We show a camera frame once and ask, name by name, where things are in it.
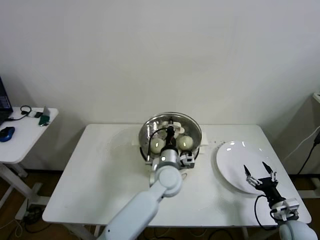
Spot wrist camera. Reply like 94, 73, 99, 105
179, 151, 196, 170
282, 197, 300, 221

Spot white desk foot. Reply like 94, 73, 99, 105
296, 173, 320, 200

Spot thin black looped cable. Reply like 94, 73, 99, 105
6, 105, 33, 123

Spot black wall cable with plug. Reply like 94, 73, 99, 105
296, 131, 320, 175

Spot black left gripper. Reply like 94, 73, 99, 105
165, 119, 177, 149

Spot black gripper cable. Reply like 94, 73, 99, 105
254, 194, 278, 231
146, 128, 169, 163

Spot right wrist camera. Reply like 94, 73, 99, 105
282, 197, 300, 221

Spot stainless steel steamer basket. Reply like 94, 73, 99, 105
131, 113, 209, 166

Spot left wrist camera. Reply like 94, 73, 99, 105
179, 151, 196, 170

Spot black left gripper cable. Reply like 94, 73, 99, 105
146, 128, 169, 163

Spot white wall cable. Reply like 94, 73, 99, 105
284, 124, 320, 162

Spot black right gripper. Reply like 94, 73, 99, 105
242, 161, 287, 205

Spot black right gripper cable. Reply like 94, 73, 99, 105
254, 194, 278, 231

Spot blue computer mouse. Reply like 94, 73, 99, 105
0, 126, 15, 143

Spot white steamed baozi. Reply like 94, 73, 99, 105
150, 139, 165, 154
178, 135, 194, 151

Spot black laptop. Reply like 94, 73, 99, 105
0, 77, 13, 126

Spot white round plate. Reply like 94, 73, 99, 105
212, 140, 278, 195

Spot round glass pot lid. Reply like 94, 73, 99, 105
138, 111, 202, 154

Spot white side table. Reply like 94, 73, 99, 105
0, 107, 59, 221

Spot green circuit board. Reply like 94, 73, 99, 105
37, 106, 51, 127

